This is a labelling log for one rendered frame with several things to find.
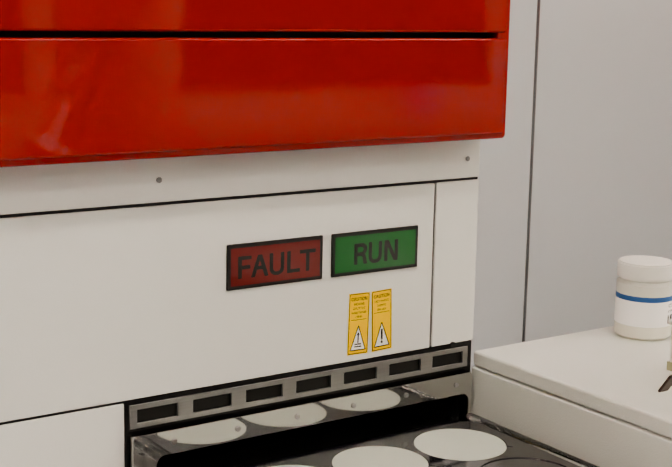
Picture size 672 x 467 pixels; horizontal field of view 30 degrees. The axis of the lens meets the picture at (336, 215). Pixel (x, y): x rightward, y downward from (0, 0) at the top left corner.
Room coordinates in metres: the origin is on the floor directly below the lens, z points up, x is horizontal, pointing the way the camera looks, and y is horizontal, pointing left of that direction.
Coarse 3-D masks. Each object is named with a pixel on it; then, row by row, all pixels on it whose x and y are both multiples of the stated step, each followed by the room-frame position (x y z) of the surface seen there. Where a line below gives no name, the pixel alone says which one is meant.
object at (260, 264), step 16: (240, 256) 1.27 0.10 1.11; (256, 256) 1.28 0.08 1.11; (272, 256) 1.29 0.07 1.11; (288, 256) 1.30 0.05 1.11; (304, 256) 1.31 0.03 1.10; (240, 272) 1.27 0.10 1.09; (256, 272) 1.28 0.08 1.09; (272, 272) 1.29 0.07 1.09; (288, 272) 1.30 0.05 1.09; (304, 272) 1.31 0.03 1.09
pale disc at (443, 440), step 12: (432, 432) 1.34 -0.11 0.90; (444, 432) 1.34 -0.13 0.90; (456, 432) 1.34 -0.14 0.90; (468, 432) 1.34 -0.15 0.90; (480, 432) 1.34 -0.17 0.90; (420, 444) 1.30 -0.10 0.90; (432, 444) 1.30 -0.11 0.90; (444, 444) 1.30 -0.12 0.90; (456, 444) 1.30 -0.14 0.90; (468, 444) 1.30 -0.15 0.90; (480, 444) 1.31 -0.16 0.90; (492, 444) 1.31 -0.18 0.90; (504, 444) 1.31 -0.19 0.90; (444, 456) 1.27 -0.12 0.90; (456, 456) 1.27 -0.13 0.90; (468, 456) 1.27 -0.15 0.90; (480, 456) 1.27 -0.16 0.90; (492, 456) 1.27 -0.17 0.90
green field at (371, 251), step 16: (336, 240) 1.34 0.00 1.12; (352, 240) 1.35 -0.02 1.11; (368, 240) 1.36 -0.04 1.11; (384, 240) 1.37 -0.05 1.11; (400, 240) 1.39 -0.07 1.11; (336, 256) 1.34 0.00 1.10; (352, 256) 1.35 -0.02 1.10; (368, 256) 1.36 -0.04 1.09; (384, 256) 1.37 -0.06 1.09; (400, 256) 1.39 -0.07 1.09; (336, 272) 1.34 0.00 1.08
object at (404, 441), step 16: (400, 432) 1.34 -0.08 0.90; (416, 432) 1.34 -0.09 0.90; (496, 432) 1.34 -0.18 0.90; (336, 448) 1.28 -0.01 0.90; (416, 448) 1.29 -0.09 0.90; (512, 448) 1.29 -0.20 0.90; (528, 448) 1.29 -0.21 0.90; (256, 464) 1.23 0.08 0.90; (272, 464) 1.23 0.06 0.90; (288, 464) 1.23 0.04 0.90; (304, 464) 1.23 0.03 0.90; (320, 464) 1.24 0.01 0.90; (432, 464) 1.24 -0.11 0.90; (448, 464) 1.24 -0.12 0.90; (464, 464) 1.24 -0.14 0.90; (480, 464) 1.24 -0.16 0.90; (496, 464) 1.25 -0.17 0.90; (512, 464) 1.25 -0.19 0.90; (528, 464) 1.25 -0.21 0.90; (544, 464) 1.25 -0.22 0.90; (560, 464) 1.25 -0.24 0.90
